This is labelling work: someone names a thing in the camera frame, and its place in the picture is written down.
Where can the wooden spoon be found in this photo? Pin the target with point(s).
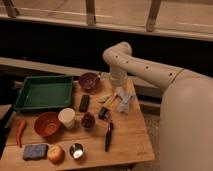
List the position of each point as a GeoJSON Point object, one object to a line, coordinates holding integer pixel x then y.
{"type": "Point", "coordinates": [105, 97]}

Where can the black rectangular block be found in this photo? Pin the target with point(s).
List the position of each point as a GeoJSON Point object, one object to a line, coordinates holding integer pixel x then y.
{"type": "Point", "coordinates": [84, 103]}

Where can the wooden cutting board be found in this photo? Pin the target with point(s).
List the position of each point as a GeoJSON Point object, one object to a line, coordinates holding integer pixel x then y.
{"type": "Point", "coordinates": [123, 139]}

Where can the green plastic tray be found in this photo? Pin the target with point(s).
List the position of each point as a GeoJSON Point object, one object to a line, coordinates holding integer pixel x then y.
{"type": "Point", "coordinates": [44, 93]}

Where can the black tongs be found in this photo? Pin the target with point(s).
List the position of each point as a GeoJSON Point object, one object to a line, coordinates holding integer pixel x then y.
{"type": "Point", "coordinates": [108, 136]}

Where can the red yellow apple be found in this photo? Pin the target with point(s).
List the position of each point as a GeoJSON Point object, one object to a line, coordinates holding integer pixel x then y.
{"type": "Point", "coordinates": [55, 154]}

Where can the blue sponge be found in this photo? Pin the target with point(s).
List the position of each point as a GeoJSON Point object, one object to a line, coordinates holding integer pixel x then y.
{"type": "Point", "coordinates": [35, 152]}

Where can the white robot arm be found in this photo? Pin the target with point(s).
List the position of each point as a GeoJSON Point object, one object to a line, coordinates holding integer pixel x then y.
{"type": "Point", "coordinates": [186, 113]}

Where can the small metal cup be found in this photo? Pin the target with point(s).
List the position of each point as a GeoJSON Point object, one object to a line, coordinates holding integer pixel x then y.
{"type": "Point", "coordinates": [76, 151]}

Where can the white paper cup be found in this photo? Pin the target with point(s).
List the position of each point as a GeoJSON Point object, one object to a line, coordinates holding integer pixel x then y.
{"type": "Point", "coordinates": [67, 117]}

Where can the red chili pepper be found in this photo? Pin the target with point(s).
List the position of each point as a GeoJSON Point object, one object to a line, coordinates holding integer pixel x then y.
{"type": "Point", "coordinates": [19, 132]}

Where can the dark red pine cone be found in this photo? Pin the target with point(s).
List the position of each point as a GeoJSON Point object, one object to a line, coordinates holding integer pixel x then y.
{"type": "Point", "coordinates": [88, 121]}

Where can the grey crumpled cloth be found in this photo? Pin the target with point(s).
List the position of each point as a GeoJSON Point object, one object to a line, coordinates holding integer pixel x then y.
{"type": "Point", "coordinates": [124, 105]}

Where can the small black brush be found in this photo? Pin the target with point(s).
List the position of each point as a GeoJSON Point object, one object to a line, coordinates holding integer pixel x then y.
{"type": "Point", "coordinates": [103, 112]}

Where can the orange bowl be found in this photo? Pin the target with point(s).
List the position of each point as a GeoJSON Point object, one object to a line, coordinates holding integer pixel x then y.
{"type": "Point", "coordinates": [47, 124]}

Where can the purple bowl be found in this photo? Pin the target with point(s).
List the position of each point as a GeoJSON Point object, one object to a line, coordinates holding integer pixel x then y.
{"type": "Point", "coordinates": [89, 81]}

